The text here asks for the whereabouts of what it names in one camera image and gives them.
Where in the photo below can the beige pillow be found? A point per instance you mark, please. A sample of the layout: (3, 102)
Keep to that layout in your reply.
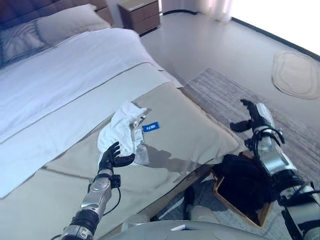
(70, 25)

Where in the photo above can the dark window floor frame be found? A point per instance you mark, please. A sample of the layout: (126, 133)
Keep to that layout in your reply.
(275, 35)

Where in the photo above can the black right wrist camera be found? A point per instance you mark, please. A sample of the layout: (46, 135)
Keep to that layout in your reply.
(250, 144)

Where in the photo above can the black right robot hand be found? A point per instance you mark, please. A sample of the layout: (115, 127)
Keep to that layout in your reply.
(260, 115)

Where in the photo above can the grey striped rug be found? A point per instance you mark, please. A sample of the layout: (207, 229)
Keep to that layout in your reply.
(225, 92)

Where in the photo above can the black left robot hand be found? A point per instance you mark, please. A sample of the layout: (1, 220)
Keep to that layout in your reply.
(111, 160)

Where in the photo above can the white garment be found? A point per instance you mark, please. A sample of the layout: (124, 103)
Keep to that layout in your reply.
(117, 130)

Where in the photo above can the beige upholstered bed frame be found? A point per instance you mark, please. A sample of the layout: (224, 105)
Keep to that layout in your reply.
(175, 190)

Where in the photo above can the silver robot torso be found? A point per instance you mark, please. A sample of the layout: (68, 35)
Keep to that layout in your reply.
(175, 231)

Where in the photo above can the patterned grey cushion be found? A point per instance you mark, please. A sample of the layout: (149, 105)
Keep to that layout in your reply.
(17, 45)

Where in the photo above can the blue tag card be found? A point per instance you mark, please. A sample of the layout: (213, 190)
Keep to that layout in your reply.
(151, 126)

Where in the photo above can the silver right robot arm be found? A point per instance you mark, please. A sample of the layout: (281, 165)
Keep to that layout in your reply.
(280, 165)

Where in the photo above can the brown wooden nightstand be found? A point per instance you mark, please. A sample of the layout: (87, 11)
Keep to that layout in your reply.
(142, 15)

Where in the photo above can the silver left robot leg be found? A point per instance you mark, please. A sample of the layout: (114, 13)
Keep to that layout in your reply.
(141, 219)

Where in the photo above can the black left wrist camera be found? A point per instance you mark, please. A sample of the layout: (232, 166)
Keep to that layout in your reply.
(116, 181)

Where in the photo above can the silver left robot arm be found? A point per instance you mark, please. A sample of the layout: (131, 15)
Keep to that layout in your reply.
(97, 195)

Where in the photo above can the black robot foot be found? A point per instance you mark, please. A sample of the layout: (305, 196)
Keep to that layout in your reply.
(189, 200)

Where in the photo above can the small oval beige rug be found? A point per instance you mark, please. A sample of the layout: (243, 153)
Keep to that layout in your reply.
(295, 75)

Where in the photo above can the pale piped bed blanket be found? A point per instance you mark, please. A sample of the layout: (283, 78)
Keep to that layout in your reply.
(62, 135)

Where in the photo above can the beige bed cover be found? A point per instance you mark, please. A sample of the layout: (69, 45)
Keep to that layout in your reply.
(187, 125)

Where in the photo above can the silver robot leg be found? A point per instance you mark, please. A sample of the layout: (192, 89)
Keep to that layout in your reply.
(201, 212)
(141, 219)

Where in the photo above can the white duvet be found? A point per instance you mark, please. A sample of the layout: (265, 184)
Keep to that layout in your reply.
(62, 75)

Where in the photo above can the tufted upholstered headboard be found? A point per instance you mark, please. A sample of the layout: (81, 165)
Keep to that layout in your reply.
(37, 8)

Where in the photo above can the sheer white curtain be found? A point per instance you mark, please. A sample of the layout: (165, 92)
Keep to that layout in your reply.
(215, 10)

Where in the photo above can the brown wicker basket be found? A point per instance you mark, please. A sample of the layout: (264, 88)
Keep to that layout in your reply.
(225, 195)

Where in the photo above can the black garment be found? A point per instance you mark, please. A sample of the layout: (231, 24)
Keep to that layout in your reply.
(242, 185)

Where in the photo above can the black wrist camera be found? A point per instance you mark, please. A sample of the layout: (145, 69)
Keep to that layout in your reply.
(116, 181)
(250, 144)

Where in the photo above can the silver right robot leg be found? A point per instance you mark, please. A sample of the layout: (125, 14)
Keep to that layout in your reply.
(201, 212)

